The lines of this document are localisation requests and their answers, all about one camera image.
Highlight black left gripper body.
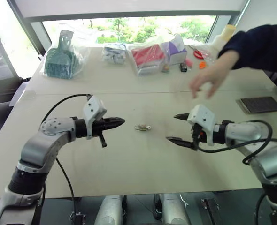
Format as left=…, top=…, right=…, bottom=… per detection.
left=91, top=118, right=111, bottom=148

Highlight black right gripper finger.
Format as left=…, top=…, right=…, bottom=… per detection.
left=173, top=112, right=191, bottom=122
left=165, top=136, right=197, bottom=151

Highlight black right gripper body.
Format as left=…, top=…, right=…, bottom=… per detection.
left=190, top=123, right=204, bottom=151

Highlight person's bare hand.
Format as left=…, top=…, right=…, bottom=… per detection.
left=189, top=50, right=240, bottom=100

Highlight bag of blue-white items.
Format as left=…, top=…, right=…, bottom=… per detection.
left=101, top=43, right=128, bottom=65

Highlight purple and white tissue box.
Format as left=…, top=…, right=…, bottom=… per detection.
left=160, top=33, right=189, bottom=67

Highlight bag of red-white items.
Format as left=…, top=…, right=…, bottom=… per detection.
left=128, top=43, right=165, bottom=76

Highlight black rounded clamp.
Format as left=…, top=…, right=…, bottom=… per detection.
left=152, top=194, right=164, bottom=220

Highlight silver robot leg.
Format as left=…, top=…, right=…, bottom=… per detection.
left=162, top=193, right=192, bottom=225
left=95, top=195, right=125, bottom=225

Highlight dark flat notebook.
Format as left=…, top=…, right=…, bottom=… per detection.
left=235, top=96, right=277, bottom=115

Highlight green dustpan in plastic bag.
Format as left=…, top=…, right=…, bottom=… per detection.
left=40, top=30, right=89, bottom=81

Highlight pale yellow plastic bottle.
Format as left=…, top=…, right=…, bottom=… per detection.
left=212, top=24, right=237, bottom=51

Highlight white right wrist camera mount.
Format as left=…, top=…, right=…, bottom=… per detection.
left=187, top=105, right=217, bottom=146

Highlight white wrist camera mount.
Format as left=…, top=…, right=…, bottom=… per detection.
left=83, top=95, right=108, bottom=140
left=187, top=105, right=217, bottom=146

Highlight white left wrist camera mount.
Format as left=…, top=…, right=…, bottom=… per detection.
left=83, top=95, right=108, bottom=140

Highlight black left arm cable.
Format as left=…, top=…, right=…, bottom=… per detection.
left=41, top=93, right=93, bottom=225

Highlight red-handled scissors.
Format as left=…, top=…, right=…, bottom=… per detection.
left=188, top=44, right=211, bottom=60

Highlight black metal bracket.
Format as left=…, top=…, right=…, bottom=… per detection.
left=201, top=198, right=221, bottom=225
left=69, top=211, right=87, bottom=225

